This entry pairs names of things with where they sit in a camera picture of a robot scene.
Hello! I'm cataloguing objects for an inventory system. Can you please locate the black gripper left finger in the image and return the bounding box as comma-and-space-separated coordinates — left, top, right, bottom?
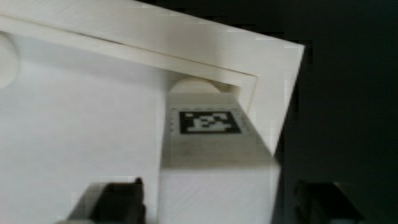
64, 178, 145, 224

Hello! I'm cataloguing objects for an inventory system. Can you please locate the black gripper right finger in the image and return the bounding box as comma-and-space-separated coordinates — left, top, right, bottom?
293, 180, 364, 224

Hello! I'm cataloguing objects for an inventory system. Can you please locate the white table leg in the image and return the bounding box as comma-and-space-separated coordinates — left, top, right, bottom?
154, 91, 280, 224

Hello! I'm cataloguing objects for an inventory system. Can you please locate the white square tabletop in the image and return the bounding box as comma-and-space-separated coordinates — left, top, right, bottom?
0, 0, 303, 224

